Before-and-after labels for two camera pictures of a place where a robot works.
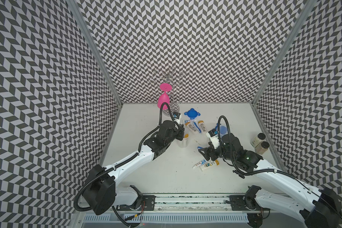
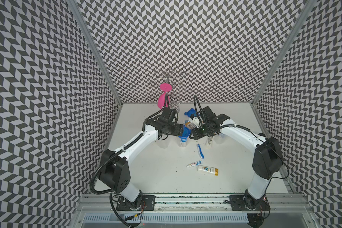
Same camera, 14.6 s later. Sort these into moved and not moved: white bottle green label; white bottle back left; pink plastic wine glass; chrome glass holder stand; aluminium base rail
Moved: white bottle green label
Not moved: chrome glass holder stand; aluminium base rail; white bottle back left; pink plastic wine glass
